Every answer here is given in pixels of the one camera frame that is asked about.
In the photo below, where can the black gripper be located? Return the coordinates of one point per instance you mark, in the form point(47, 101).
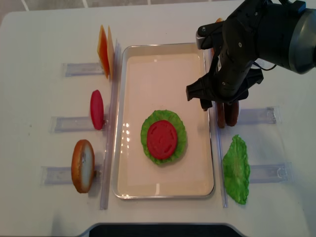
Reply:
point(238, 53)

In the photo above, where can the clear right long rail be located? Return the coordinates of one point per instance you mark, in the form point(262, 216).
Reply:
point(220, 156)

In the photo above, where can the left bun slice upper right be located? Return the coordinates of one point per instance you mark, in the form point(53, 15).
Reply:
point(218, 20)

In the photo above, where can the clear holder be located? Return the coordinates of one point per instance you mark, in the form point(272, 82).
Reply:
point(71, 124)
point(259, 63)
point(268, 115)
point(82, 69)
point(271, 173)
point(51, 175)

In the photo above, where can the pale yellow cheese slice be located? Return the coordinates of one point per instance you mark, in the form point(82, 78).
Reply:
point(110, 52)

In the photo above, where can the green lettuce leaf on tray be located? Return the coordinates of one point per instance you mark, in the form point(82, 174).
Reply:
point(175, 120)

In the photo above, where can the upright green lettuce leaf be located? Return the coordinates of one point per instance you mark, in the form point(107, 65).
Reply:
point(237, 171)

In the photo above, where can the clear holder upper right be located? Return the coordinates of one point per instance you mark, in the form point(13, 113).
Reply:
point(259, 63)

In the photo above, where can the dark base at bottom edge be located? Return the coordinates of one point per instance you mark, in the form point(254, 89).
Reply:
point(162, 230)

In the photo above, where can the upright red tomato slice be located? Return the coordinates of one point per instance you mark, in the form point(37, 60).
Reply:
point(97, 110)

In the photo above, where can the clear holder lower left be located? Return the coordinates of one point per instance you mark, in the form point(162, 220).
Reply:
point(51, 175)

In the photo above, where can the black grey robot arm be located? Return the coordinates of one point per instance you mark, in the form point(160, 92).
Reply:
point(283, 34)

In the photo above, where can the silver metal tray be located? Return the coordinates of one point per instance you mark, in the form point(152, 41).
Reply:
point(155, 77)

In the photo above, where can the clear left long rail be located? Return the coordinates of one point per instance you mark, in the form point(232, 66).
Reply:
point(111, 130)

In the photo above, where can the clear holder lower right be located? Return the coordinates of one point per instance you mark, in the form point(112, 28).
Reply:
point(271, 173)

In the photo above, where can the bread slice lower left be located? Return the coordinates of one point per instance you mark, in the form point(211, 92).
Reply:
point(82, 168)

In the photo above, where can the orange cheese slice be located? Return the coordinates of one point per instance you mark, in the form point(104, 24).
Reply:
point(102, 51)

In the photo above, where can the clear long rail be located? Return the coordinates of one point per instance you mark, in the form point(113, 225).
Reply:
point(111, 130)
point(220, 156)

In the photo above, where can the brown meat patty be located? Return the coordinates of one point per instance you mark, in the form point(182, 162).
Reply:
point(231, 112)
point(220, 115)

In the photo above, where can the red tomato slice on tray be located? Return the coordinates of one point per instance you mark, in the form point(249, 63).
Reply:
point(162, 139)

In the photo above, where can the clear holder middle left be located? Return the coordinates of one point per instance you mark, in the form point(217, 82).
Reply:
point(71, 124)

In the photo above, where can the clear holder middle right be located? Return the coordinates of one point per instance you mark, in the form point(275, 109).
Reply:
point(268, 115)

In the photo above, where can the clear holder upper left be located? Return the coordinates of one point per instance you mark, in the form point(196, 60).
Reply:
point(82, 69)

